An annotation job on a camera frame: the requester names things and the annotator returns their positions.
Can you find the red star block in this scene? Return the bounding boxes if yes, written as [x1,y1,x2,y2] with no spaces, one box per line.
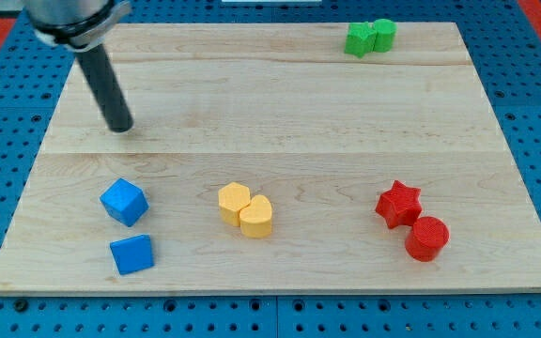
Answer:
[375,180,423,229]

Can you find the green star block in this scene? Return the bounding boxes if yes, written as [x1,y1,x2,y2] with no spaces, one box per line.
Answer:
[344,22,377,58]

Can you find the wooden board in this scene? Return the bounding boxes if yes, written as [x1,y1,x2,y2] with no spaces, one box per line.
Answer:
[0,23,541,297]

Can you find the yellow hexagon block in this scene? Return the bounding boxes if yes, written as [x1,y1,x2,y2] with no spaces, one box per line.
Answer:
[218,182,251,227]

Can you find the yellow heart block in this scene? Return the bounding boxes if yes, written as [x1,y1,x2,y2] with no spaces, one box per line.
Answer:
[240,195,272,238]

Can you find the blue cube block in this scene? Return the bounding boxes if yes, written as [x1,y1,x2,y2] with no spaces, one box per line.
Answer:
[100,178,149,227]

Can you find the blue wedge block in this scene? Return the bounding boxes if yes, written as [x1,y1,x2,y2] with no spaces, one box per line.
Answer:
[109,234,154,275]

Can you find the red cylinder block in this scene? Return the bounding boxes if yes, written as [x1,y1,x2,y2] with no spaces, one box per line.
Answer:
[405,216,450,262]

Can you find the green cylinder block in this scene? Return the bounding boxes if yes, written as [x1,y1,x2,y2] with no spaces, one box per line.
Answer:
[373,19,397,53]

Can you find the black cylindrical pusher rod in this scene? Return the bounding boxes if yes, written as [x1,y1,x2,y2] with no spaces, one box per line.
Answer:
[75,44,133,133]

